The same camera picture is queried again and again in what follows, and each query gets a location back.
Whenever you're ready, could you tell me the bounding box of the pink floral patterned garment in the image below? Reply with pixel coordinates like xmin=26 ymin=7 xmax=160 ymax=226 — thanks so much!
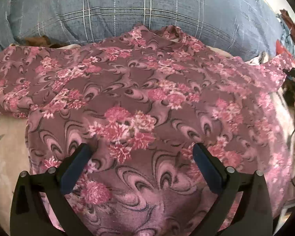
xmin=0 ymin=26 xmax=293 ymax=235

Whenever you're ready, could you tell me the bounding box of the cream leaf-print blanket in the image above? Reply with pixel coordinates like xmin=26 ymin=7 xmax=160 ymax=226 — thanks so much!
xmin=0 ymin=115 xmax=29 ymax=234

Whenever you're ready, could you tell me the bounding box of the blue plaid pillow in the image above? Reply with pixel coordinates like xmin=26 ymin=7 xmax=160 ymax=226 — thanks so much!
xmin=0 ymin=0 xmax=285 ymax=60

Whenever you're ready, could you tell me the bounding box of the brown cloth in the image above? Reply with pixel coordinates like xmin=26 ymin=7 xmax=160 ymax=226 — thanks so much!
xmin=23 ymin=35 xmax=65 ymax=49

